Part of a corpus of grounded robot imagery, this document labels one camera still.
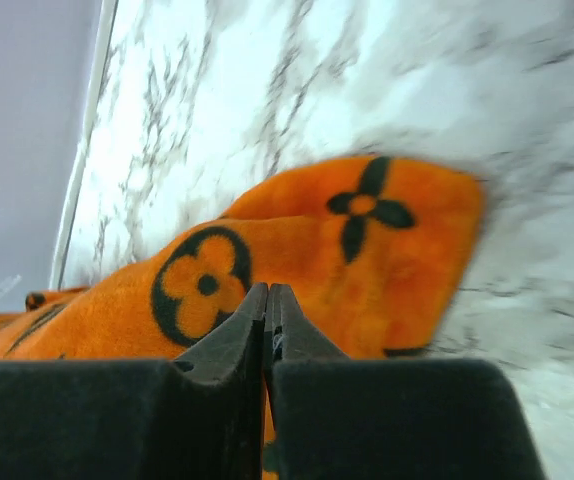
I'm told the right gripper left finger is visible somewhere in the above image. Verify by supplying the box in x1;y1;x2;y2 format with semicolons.
0;284;268;479

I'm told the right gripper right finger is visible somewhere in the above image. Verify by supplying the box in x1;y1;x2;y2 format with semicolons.
266;285;545;480

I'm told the orange patterned pillowcase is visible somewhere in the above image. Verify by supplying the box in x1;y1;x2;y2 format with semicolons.
0;155;488;476

